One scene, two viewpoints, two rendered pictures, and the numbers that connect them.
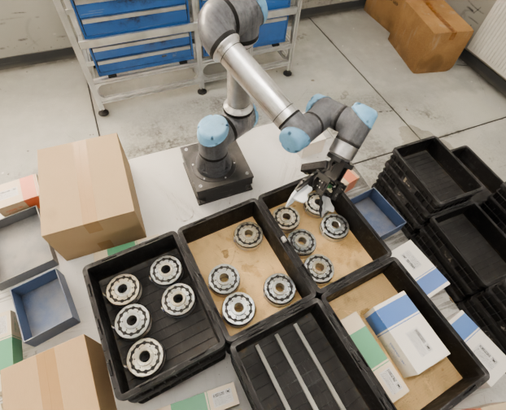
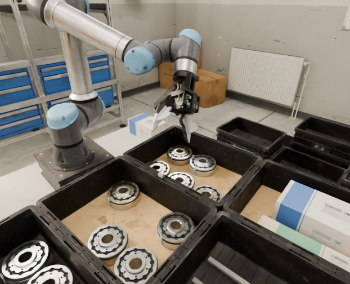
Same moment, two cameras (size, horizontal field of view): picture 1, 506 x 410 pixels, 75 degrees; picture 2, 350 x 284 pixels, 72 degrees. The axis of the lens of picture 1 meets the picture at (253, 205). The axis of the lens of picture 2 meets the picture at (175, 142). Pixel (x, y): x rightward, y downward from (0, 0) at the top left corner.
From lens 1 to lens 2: 50 cm
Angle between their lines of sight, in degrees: 29
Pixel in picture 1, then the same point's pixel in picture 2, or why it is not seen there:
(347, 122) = (179, 44)
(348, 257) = (227, 183)
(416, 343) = (336, 215)
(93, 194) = not seen: outside the picture
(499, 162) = not seen: hidden behind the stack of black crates
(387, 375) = (336, 261)
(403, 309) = (303, 192)
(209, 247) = (82, 220)
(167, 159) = (23, 174)
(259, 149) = (113, 146)
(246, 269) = (132, 226)
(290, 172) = not seen: hidden behind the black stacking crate
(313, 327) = (230, 254)
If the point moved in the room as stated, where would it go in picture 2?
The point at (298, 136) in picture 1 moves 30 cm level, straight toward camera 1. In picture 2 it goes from (142, 50) to (151, 84)
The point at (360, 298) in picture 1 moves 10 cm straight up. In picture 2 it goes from (257, 209) to (264, 185)
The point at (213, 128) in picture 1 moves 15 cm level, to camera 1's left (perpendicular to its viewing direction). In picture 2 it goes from (63, 111) to (18, 116)
